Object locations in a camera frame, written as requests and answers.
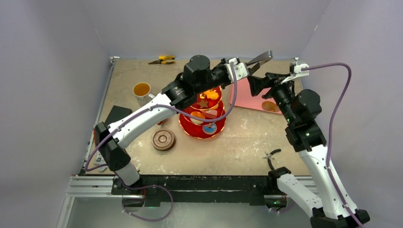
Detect pink serving tray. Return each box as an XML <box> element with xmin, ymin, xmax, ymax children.
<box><xmin>235</xmin><ymin>79</ymin><xmax>281</xmax><ymax>114</ymax></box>

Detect orange duck pastry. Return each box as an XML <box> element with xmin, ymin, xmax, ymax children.
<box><xmin>204</xmin><ymin>90</ymin><xmax>220</xmax><ymax>100</ymax></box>

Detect brown bread roll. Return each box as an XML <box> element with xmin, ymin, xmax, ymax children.
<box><xmin>261</xmin><ymin>101</ymin><xmax>280</xmax><ymax>112</ymax></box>

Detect black serving tongs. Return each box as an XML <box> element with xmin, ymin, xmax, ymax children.
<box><xmin>246</xmin><ymin>50</ymin><xmax>273</xmax><ymax>76</ymax></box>

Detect red three-tier cake stand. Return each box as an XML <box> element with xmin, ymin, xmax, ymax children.
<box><xmin>179</xmin><ymin>87</ymin><xmax>226</xmax><ymax>139</ymax></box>

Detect brown star cookie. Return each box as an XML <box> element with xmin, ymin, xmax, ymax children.
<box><xmin>197</xmin><ymin>99</ymin><xmax>209</xmax><ymax>109</ymax></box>

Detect yellow frosted donut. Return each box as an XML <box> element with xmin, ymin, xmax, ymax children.
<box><xmin>190</xmin><ymin>111</ymin><xmax>205</xmax><ymax>125</ymax></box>

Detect blue frosted donut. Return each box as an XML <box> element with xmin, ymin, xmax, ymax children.
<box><xmin>202</xmin><ymin>123</ymin><xmax>217</xmax><ymax>135</ymax></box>

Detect white mug with tea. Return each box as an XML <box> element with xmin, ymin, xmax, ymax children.
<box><xmin>133</xmin><ymin>82</ymin><xmax>155</xmax><ymax>107</ymax></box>

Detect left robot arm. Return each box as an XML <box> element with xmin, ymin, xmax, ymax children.
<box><xmin>95</xmin><ymin>55</ymin><xmax>251</xmax><ymax>194</ymax></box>

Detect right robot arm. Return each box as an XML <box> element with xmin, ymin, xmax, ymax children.
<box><xmin>248</xmin><ymin>73</ymin><xmax>370</xmax><ymax>228</ymax></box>

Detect round brown wooden lid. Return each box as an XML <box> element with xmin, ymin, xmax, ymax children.
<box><xmin>151</xmin><ymin>128</ymin><xmax>176</xmax><ymax>152</ymax></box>

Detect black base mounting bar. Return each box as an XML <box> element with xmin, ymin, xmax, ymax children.
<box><xmin>112</xmin><ymin>175</ymin><xmax>291</xmax><ymax>209</ymax></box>

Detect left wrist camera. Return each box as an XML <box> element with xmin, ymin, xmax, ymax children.
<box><xmin>224</xmin><ymin>57</ymin><xmax>249</xmax><ymax>84</ymax></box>

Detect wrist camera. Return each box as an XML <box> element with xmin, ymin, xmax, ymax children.
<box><xmin>224</xmin><ymin>57</ymin><xmax>249</xmax><ymax>84</ymax></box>
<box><xmin>281</xmin><ymin>57</ymin><xmax>309</xmax><ymax>84</ymax></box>

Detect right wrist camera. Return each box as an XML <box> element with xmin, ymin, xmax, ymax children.
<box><xmin>281</xmin><ymin>57</ymin><xmax>309</xmax><ymax>84</ymax></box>

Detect yellow-handled pliers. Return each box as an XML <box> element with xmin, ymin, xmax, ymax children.
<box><xmin>148</xmin><ymin>56</ymin><xmax>176</xmax><ymax>65</ymax></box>

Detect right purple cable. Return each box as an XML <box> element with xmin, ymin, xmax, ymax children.
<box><xmin>302</xmin><ymin>62</ymin><xmax>366</xmax><ymax>228</ymax></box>

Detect black-handled pliers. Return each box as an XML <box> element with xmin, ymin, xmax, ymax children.
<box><xmin>263</xmin><ymin>149</ymin><xmax>282</xmax><ymax>171</ymax></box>

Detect red-handled adjustable wrench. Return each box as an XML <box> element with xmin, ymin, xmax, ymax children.
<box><xmin>93</xmin><ymin>152</ymin><xmax>107</xmax><ymax>172</ymax></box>

